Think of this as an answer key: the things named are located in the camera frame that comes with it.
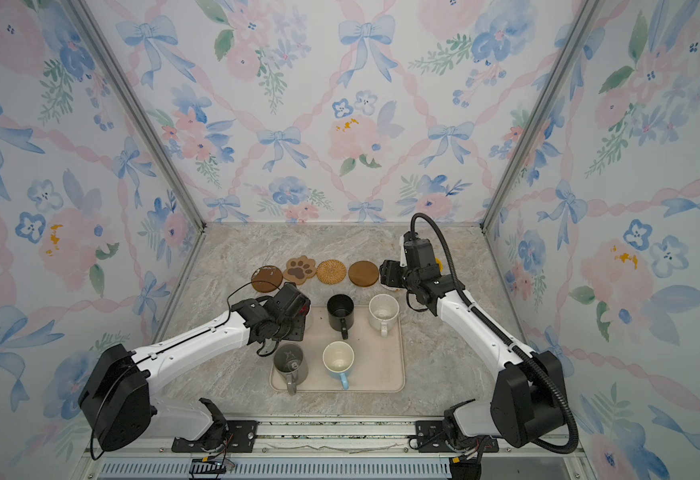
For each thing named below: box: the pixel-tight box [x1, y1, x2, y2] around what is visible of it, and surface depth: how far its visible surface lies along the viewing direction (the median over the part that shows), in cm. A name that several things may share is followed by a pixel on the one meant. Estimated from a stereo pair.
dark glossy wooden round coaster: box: [251, 265, 283, 293], surface depth 106 cm
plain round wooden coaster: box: [348, 260, 379, 287], surface depth 108 cm
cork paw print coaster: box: [283, 255, 317, 285], surface depth 109 cm
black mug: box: [327, 294, 355, 340], surface depth 90 cm
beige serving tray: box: [269, 305, 405, 394], surface depth 87 cm
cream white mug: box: [368, 293, 400, 338], surface depth 90 cm
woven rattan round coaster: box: [316, 259, 347, 285], surface depth 109 cm
